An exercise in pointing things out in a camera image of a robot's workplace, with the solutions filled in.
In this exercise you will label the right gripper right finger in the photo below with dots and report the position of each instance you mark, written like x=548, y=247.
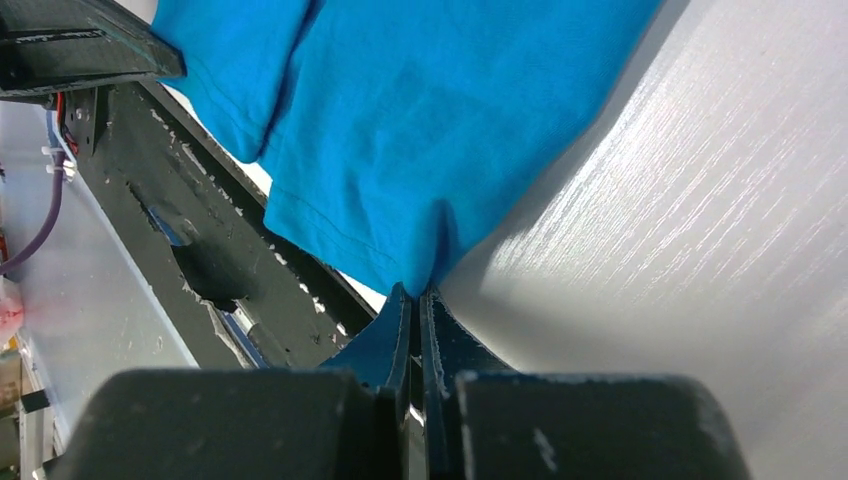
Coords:
x=486, y=420

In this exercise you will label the bright blue t shirt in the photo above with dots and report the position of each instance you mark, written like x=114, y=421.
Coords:
x=398, y=134

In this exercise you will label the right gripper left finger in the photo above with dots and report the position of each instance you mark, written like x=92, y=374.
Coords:
x=342, y=420

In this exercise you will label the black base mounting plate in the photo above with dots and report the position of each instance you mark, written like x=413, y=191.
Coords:
x=193, y=223

